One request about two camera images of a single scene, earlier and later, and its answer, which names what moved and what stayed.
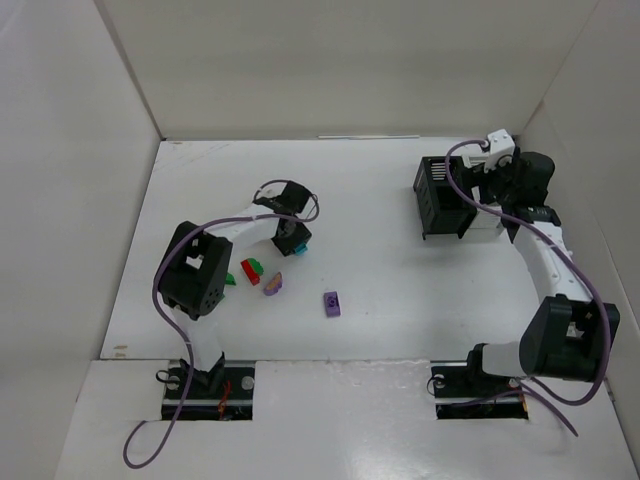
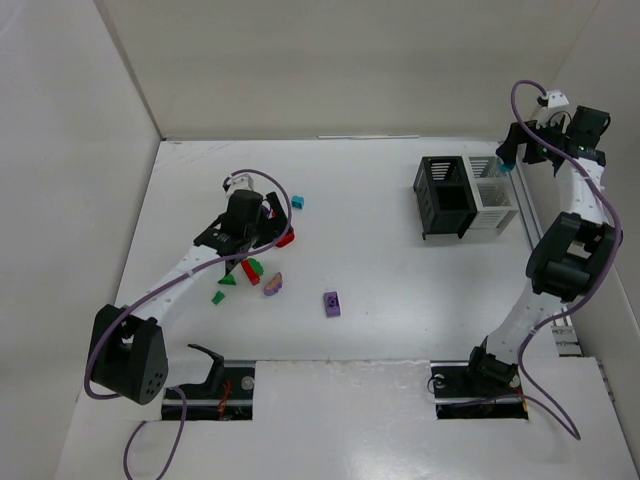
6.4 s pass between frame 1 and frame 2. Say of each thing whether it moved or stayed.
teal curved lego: moved
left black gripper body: moved
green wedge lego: stayed
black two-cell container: stayed
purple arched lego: stayed
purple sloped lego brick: stayed
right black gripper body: moved
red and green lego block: stayed
